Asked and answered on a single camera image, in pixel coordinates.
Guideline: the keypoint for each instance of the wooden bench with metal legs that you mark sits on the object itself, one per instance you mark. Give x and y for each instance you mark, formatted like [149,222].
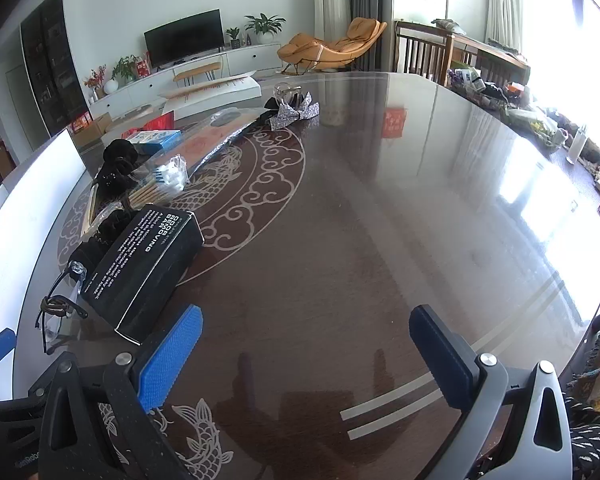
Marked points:
[197,69]

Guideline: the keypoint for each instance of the clear eyeglasses with black frame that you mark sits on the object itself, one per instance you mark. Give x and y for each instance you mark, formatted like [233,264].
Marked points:
[75,267]

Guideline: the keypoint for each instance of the orange lounge chair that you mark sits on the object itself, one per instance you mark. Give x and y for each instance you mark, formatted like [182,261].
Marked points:
[330,45]

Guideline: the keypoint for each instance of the cardboard box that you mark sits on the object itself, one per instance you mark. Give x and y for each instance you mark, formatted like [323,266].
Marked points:
[90,127]

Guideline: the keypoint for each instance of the black scrunchie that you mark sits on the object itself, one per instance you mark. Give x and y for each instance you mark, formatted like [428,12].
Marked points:
[117,152]

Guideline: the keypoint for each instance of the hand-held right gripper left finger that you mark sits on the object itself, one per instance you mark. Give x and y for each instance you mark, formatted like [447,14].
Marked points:
[172,355]

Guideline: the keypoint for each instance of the glitter bow hair claw clip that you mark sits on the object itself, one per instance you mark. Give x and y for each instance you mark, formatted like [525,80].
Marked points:
[300,112]

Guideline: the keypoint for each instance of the white TV cabinet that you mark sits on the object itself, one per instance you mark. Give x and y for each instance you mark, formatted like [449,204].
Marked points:
[240,57]

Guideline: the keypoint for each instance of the large potted green plant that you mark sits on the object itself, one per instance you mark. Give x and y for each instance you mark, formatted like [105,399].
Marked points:
[265,25]

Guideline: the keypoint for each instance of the white flat board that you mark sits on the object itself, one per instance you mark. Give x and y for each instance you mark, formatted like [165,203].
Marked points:
[215,91]

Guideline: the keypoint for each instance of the small potted plant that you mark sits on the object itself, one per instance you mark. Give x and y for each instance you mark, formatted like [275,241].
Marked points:
[234,37]

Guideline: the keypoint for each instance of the cream curtain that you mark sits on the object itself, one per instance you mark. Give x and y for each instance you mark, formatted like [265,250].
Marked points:
[505,5]

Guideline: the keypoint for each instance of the cotton swab pack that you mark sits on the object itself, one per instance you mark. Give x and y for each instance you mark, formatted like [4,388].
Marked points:
[172,172]

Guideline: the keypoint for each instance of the red flower branch in vase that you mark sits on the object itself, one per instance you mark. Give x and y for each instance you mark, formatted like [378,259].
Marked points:
[97,80]

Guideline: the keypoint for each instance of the row of cluttered small things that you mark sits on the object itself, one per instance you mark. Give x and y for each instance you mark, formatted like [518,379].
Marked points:
[530,120]

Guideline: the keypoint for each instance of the dark display cabinet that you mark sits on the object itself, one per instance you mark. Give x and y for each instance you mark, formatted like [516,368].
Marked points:
[55,70]

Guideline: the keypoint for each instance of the white round vase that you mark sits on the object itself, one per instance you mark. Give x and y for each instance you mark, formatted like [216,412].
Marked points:
[111,86]

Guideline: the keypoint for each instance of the phone case in clear pack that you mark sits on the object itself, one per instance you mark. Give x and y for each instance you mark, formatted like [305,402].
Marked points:
[205,142]

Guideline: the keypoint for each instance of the white glossy panel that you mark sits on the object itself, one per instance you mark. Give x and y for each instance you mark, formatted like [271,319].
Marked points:
[25,240]

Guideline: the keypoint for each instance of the black printed box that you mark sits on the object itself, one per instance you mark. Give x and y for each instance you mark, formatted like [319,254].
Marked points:
[145,260]

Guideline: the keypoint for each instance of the brown twine loop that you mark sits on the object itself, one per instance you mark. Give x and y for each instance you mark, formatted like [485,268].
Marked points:
[57,306]

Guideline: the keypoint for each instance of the light wooden stick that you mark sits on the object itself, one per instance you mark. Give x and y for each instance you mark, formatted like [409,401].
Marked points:
[93,210]

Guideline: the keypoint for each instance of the black television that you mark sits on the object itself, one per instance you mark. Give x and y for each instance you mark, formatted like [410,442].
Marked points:
[185,37]

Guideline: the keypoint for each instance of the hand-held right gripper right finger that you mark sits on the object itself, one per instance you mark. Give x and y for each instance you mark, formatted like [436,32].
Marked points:
[440,355]

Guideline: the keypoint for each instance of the red box on cabinet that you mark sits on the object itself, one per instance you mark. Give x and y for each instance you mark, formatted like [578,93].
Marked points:
[142,67]

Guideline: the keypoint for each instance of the blue box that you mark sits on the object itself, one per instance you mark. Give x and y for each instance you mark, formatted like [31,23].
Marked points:
[155,141]

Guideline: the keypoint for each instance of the leafy green houseplant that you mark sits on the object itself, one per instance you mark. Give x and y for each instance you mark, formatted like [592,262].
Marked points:
[125,67]

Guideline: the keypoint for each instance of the black white patterned pants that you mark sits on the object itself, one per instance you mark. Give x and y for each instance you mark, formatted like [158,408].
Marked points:
[592,440]

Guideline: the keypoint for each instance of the grey curtain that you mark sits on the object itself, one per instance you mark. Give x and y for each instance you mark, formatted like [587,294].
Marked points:
[365,10]

